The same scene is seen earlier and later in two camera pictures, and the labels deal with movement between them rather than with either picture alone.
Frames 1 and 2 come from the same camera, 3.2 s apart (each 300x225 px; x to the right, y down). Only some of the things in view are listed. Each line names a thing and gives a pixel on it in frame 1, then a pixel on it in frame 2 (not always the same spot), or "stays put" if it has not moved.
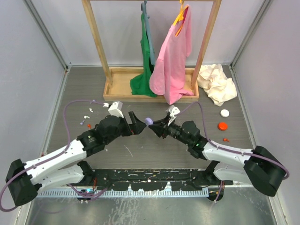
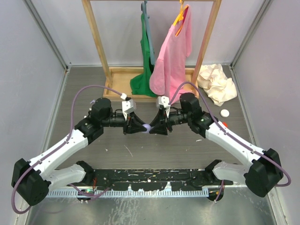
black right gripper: x=159 y=128 to x=161 y=128
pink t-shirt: x=168 y=76 stays put
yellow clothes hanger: x=180 y=16 stays put
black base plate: x=180 y=179 stays put
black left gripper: x=137 y=126 to x=133 y=124
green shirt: x=141 y=85 stays put
